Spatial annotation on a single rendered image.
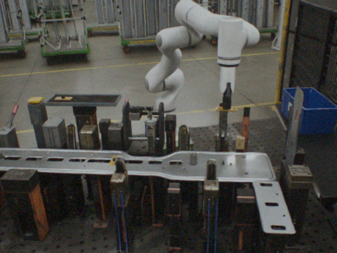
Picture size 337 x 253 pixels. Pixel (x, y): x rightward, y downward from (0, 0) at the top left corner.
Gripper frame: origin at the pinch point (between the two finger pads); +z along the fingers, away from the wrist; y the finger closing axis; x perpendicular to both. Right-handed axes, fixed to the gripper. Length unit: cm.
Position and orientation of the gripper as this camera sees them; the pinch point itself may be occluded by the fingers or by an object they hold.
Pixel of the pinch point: (226, 102)
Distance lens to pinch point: 134.7
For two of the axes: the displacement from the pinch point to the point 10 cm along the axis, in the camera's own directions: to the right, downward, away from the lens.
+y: -0.9, 4.3, -9.0
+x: 10.0, 0.2, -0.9
